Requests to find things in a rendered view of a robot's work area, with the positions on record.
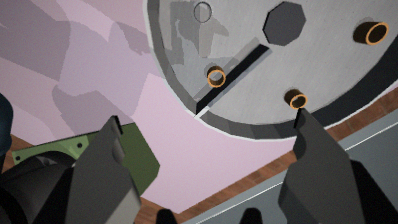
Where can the bronze bushing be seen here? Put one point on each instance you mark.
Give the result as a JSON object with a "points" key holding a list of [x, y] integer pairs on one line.
{"points": [[219, 82], [299, 102], [361, 33]]}

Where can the steel bushing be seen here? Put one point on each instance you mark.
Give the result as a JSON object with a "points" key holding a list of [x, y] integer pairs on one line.
{"points": [[210, 6]]}

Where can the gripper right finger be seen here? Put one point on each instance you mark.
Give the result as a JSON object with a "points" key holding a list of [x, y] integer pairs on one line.
{"points": [[326, 186]]}

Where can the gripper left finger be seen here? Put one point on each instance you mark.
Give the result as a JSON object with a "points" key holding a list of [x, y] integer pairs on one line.
{"points": [[96, 189]]}

